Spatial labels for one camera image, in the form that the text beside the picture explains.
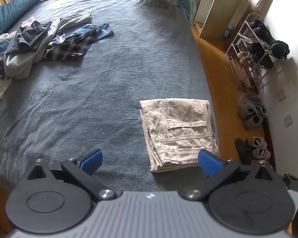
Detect grey sweatshirt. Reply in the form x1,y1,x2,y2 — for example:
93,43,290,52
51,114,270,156
2,17,62,80

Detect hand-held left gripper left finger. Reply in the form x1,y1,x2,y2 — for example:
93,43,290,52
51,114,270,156
27,148,118,201

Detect blue quilt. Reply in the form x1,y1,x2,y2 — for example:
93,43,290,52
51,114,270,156
0,0,46,40

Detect pink plastic bag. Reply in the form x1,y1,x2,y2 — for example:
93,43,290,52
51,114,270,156
238,92,264,107

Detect grey-green garment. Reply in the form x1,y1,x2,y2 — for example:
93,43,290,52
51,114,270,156
58,13,92,30

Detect plaid shirt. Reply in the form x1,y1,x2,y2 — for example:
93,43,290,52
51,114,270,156
43,31,97,61

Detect black shoe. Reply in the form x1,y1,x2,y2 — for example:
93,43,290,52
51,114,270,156
250,19,267,34
257,27,276,44

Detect pink garment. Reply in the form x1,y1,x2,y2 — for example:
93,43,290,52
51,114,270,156
20,17,36,28

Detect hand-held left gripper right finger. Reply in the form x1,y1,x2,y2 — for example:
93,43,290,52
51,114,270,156
180,149,276,201

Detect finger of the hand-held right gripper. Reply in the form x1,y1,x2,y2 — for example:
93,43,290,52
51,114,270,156
281,172,298,193

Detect metal shoe rack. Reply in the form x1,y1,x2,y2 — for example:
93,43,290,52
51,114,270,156
225,13,288,90

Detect white sneaker pair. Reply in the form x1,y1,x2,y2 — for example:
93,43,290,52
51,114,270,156
236,52,254,66

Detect light blue jeans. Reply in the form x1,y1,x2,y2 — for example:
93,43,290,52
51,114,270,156
72,21,115,41

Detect wall socket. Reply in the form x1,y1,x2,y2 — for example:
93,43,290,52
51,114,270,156
276,89,287,102

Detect dark navy garment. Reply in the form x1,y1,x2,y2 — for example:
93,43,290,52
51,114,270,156
6,20,52,54

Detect white desk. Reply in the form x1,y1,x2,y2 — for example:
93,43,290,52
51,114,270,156
192,0,251,40

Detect cream garment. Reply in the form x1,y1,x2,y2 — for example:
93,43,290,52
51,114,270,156
0,31,16,46

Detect dark blue jeans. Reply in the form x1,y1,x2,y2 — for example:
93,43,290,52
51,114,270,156
0,40,14,66

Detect black slipper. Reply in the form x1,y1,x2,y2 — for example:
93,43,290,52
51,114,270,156
235,138,252,165

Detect beige pants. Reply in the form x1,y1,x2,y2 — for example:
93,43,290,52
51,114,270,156
138,98,220,173

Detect grey shoe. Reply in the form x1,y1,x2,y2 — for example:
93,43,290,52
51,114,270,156
238,105,266,119
243,115,264,131

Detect blue and white jug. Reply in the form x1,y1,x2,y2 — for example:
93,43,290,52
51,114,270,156
223,25,235,40

